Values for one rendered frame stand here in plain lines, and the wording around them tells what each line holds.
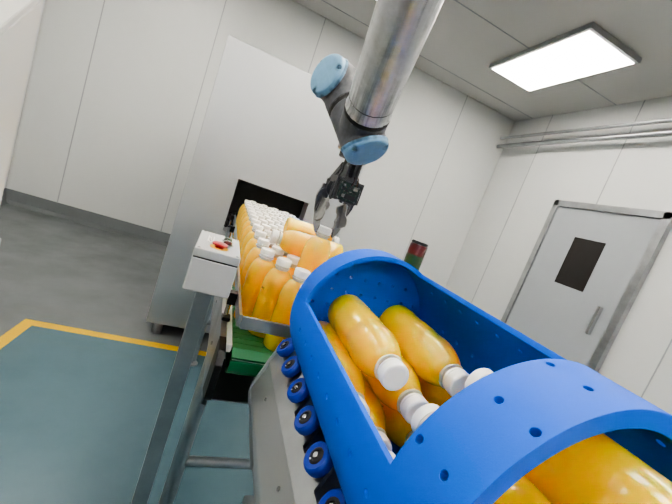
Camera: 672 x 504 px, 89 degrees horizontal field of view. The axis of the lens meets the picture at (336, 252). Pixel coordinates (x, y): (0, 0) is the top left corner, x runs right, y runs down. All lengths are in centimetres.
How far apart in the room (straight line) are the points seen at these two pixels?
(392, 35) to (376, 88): 8
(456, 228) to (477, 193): 65
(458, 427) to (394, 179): 503
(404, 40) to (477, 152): 544
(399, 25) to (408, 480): 51
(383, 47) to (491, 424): 48
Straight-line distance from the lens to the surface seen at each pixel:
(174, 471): 145
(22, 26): 51
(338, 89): 75
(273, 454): 65
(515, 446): 28
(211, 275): 81
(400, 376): 47
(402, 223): 539
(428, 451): 30
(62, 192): 523
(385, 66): 58
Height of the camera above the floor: 130
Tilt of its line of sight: 8 degrees down
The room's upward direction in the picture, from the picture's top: 20 degrees clockwise
